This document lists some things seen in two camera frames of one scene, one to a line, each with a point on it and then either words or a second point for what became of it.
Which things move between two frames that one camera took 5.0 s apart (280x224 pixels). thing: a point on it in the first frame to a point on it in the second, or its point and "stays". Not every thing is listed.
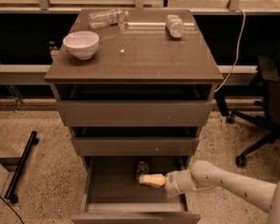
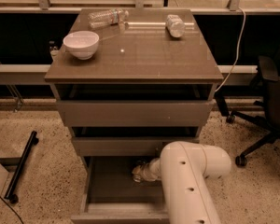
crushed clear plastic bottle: [175, 26] stays
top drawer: [134, 113] stays
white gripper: [171, 182] to [145, 172]
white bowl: [82, 44] stays
